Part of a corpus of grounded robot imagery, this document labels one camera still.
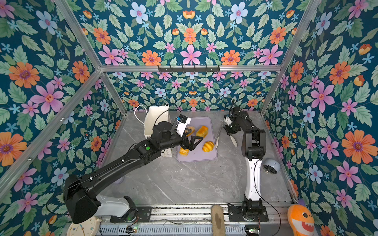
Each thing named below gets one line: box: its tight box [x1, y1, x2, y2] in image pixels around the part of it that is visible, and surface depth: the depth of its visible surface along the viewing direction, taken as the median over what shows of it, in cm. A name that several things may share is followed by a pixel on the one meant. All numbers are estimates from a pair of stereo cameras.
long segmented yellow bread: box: [179, 147, 190, 157], surface depth 95 cm
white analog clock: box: [66, 216, 102, 236], surface depth 69 cm
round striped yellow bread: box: [201, 140, 215, 153], surface depth 97 cm
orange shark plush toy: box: [287, 204, 315, 236], surface depth 66 cm
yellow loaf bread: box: [195, 125, 209, 139], surface depth 102 cm
